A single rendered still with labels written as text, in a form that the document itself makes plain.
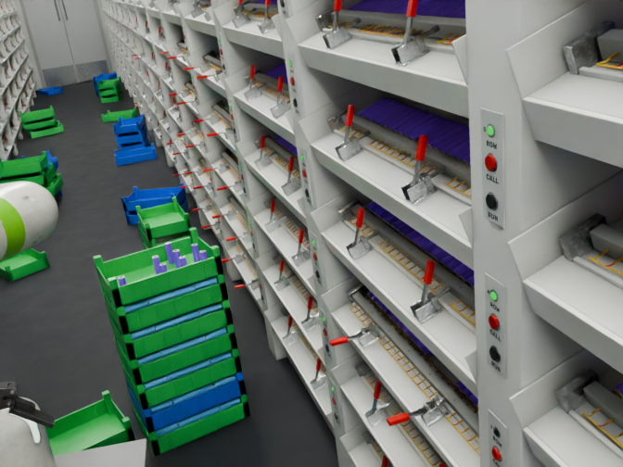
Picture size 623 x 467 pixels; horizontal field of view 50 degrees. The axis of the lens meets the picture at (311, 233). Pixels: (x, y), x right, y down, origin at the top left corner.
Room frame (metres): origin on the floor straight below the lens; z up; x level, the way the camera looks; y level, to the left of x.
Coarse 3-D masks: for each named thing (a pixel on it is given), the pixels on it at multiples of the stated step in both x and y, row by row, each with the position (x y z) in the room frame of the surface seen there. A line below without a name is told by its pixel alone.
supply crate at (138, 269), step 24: (192, 240) 1.84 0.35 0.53; (96, 264) 1.71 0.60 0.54; (120, 264) 1.76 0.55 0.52; (144, 264) 1.78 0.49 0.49; (168, 264) 1.78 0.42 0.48; (192, 264) 1.65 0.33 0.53; (216, 264) 1.67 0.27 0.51; (120, 288) 1.56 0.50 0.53; (144, 288) 1.59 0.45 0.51; (168, 288) 1.61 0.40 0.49
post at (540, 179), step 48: (480, 0) 0.68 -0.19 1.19; (528, 0) 0.62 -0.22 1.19; (576, 0) 0.64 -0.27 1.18; (480, 48) 0.69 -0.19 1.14; (480, 96) 0.69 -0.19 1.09; (480, 144) 0.69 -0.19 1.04; (528, 144) 0.62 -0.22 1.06; (480, 192) 0.69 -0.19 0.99; (528, 192) 0.62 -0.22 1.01; (576, 192) 0.64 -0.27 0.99; (480, 240) 0.70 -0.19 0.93; (480, 288) 0.70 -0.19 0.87; (480, 336) 0.70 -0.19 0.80; (528, 336) 0.62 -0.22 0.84; (480, 384) 0.70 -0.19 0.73; (528, 384) 0.62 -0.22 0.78; (480, 432) 0.71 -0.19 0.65
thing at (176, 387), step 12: (228, 360) 1.67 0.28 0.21; (192, 372) 1.62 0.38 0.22; (204, 372) 1.63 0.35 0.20; (216, 372) 1.65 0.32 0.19; (228, 372) 1.66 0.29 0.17; (132, 384) 1.62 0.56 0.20; (168, 384) 1.59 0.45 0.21; (180, 384) 1.60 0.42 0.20; (192, 384) 1.62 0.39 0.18; (204, 384) 1.63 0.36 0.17; (144, 396) 1.56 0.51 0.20; (156, 396) 1.57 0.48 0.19; (168, 396) 1.58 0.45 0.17; (144, 408) 1.55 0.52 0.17
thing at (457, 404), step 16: (368, 304) 1.23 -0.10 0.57; (384, 320) 1.15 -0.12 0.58; (384, 336) 1.12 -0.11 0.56; (400, 336) 1.08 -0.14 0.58; (416, 352) 1.02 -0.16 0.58; (416, 368) 1.00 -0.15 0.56; (416, 384) 0.97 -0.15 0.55; (432, 384) 0.94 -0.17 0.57; (432, 400) 0.92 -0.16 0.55; (448, 400) 0.89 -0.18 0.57; (464, 416) 0.84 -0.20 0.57
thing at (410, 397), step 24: (336, 288) 1.30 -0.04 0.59; (360, 288) 1.29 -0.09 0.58; (336, 312) 1.29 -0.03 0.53; (360, 312) 1.25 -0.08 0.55; (384, 360) 1.07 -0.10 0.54; (432, 360) 1.02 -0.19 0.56; (384, 384) 1.05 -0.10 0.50; (408, 384) 0.99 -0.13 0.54; (408, 408) 0.93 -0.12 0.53; (432, 432) 0.86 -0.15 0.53; (456, 432) 0.84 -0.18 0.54; (456, 456) 0.80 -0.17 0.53
